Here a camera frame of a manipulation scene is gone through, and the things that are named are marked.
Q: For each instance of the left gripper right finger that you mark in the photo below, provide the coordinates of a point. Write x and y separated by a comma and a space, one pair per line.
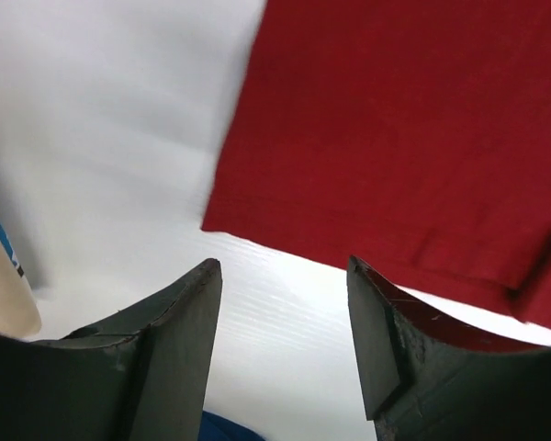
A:
426, 375

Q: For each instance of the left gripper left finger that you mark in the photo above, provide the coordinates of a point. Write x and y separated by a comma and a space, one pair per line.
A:
139, 374

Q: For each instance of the dark red t shirt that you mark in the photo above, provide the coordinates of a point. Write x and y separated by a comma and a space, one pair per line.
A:
413, 134

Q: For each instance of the blue t shirt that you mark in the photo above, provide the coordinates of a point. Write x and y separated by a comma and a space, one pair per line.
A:
216, 428

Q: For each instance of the folded beige t shirt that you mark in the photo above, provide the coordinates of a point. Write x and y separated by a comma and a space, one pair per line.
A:
19, 314

